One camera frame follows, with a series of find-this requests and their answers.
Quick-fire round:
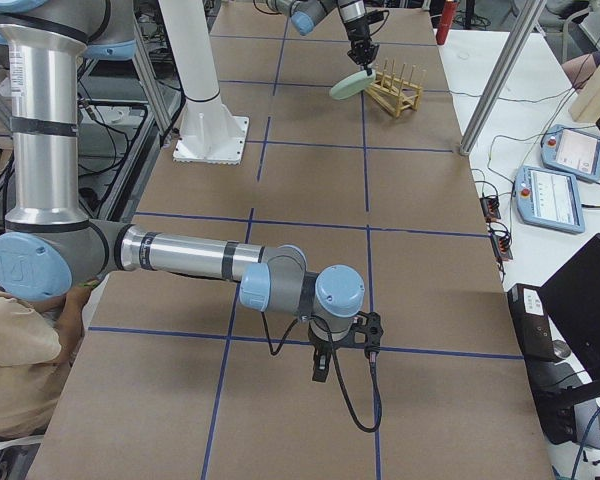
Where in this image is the pale green plate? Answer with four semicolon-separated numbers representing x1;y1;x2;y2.
329;69;376;100

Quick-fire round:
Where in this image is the wooden dish rack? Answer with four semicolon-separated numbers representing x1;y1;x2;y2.
364;59;427;118

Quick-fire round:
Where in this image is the red bottle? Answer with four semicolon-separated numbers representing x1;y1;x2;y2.
436;0;458;45

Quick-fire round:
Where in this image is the upper orange black connector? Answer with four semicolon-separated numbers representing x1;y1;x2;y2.
479;181;501;222

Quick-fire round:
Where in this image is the orange black connector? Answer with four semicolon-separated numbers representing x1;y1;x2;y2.
487;221;513;261
479;181;501;222

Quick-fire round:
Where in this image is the lower orange black connector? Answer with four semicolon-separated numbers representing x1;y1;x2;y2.
487;221;513;261

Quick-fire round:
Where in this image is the lower teach pendant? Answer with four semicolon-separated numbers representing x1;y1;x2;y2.
514;166;585;234

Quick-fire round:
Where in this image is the teach pendant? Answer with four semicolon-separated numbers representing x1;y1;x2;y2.
541;124;600;183
514;166;585;234

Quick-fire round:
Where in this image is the upper teach pendant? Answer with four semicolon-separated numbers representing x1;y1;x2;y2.
541;124;600;183

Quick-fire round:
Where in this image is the wooden beam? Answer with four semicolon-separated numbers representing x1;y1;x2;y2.
569;65;600;123

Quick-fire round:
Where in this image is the black laptop computer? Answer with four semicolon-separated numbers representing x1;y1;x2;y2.
507;233;600;449

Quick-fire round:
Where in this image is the person in beige shirt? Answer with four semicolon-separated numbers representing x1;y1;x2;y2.
0;282;96;441

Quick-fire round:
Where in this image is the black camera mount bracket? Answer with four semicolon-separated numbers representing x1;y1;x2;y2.
334;311;384;363

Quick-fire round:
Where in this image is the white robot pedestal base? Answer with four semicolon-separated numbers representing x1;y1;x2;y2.
159;0;249;165

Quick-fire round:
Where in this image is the aluminium frame post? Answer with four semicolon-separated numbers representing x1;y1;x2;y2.
459;0;546;156

